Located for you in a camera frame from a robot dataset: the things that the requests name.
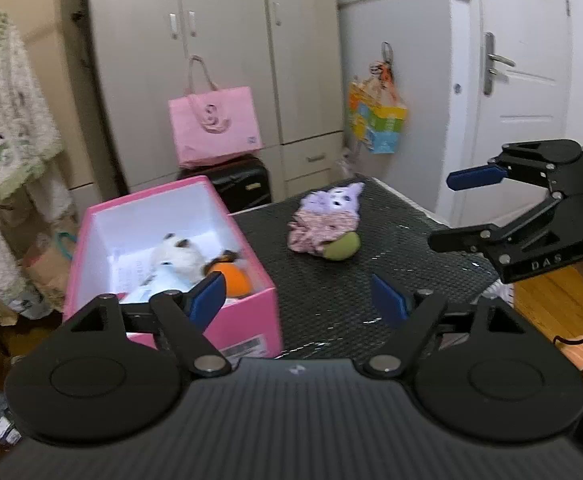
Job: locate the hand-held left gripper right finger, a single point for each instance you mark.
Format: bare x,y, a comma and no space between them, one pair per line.
389,302

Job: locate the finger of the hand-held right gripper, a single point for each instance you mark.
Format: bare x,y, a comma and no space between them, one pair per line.
474,177
461,240

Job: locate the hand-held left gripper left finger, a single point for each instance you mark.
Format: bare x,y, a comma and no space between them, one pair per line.
209,300

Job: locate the orange plush carrot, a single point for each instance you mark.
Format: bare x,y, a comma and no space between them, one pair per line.
236,282

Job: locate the pink cardboard box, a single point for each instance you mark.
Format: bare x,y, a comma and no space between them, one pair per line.
251,310

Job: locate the white plush cat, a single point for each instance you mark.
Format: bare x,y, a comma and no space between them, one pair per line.
176,260

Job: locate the purple plush doll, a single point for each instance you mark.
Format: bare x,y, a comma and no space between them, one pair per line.
331,205

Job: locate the white door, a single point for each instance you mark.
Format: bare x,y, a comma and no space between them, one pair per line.
521,135

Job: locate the striped tablecloth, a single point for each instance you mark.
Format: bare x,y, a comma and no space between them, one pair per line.
501,292

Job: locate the black mesh table mat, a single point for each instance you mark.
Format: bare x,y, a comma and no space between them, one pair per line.
321,300

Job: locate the colourful gift bag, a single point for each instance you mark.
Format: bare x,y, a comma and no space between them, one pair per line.
381,125

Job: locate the black suitcase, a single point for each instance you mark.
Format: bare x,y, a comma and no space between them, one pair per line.
241,185

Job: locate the brown paper bag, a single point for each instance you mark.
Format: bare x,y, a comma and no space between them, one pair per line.
46,272

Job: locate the pink tote bag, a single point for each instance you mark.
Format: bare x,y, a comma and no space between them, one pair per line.
216,125

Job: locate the beige wardrobe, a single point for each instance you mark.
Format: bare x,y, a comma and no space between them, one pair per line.
141,85

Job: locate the dark printed packet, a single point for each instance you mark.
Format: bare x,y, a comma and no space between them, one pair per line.
4,420

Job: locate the fluffy white green garment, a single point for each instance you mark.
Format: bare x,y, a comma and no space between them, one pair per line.
6,125

